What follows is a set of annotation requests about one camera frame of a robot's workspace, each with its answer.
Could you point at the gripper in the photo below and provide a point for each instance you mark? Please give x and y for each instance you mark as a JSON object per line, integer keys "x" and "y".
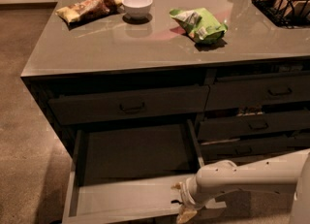
{"x": 186, "y": 196}

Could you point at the grey drawer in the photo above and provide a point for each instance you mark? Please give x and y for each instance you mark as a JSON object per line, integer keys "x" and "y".
{"x": 100, "y": 107}
{"x": 128, "y": 176}
{"x": 238, "y": 126}
{"x": 229, "y": 94}
{"x": 255, "y": 147}

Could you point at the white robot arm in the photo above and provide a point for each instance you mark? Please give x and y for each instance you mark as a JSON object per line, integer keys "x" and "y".
{"x": 289, "y": 173}

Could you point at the grey drawer cabinet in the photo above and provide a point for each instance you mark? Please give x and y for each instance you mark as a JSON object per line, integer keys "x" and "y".
{"x": 117, "y": 53}

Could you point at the green chip bag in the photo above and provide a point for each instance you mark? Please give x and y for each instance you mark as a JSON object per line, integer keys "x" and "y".
{"x": 200, "y": 25}

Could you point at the white ceramic bowl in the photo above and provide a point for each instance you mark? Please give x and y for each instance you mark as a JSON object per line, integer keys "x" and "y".
{"x": 137, "y": 9}

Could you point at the brown yellow snack bag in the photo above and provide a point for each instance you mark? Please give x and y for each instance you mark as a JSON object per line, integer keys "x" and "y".
{"x": 88, "y": 10}

